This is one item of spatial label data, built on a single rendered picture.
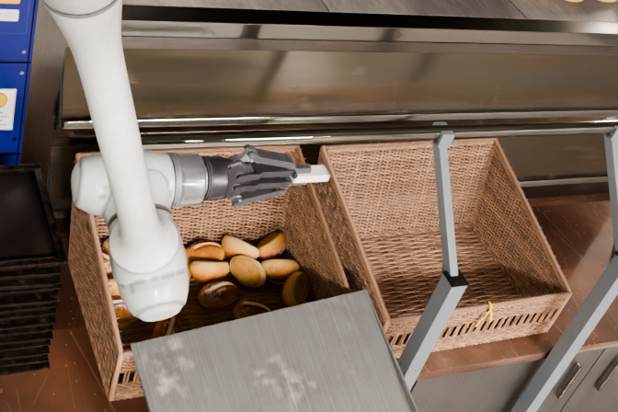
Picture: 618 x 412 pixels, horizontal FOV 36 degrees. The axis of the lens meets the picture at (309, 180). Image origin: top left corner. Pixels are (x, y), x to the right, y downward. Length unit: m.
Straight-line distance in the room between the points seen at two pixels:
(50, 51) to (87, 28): 0.83
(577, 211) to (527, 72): 0.61
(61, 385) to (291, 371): 0.47
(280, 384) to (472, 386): 0.66
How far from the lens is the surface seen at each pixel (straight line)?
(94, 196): 1.51
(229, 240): 2.33
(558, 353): 2.50
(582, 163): 3.00
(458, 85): 2.49
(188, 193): 1.56
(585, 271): 2.85
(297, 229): 2.37
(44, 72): 2.04
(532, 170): 2.88
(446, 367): 2.36
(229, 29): 2.09
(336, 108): 2.32
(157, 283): 1.43
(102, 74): 1.27
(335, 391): 2.04
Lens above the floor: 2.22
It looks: 37 degrees down
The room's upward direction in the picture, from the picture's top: 20 degrees clockwise
